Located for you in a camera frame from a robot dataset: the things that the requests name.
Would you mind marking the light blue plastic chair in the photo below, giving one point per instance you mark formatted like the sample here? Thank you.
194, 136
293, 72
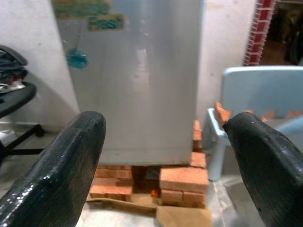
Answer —
260, 89

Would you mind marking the dark clothes pile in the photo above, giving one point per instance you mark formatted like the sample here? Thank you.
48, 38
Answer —
9, 68

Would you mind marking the green yellow fridge sticker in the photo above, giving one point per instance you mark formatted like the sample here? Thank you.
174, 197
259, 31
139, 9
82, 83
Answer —
106, 22
80, 8

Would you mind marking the teal round fridge sticker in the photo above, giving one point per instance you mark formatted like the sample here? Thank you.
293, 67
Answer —
77, 59

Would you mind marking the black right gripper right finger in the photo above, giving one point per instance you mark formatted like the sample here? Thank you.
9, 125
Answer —
270, 170

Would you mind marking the red clay brick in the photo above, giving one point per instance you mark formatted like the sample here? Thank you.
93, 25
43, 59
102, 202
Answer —
183, 178
171, 196
110, 192
222, 113
193, 199
113, 172
197, 136
111, 182
198, 160

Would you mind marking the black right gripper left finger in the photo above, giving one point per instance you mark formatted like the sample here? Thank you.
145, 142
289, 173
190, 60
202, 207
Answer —
52, 175

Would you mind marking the brown cardboard sheet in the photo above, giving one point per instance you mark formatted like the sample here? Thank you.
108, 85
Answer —
180, 216

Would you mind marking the red tiled pillar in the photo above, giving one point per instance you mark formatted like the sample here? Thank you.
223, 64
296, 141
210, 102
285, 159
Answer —
259, 33

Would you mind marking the silver fridge door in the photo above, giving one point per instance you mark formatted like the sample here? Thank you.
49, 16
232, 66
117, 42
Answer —
142, 82

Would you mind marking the black office chair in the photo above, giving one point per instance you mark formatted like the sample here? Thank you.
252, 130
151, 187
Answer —
16, 94

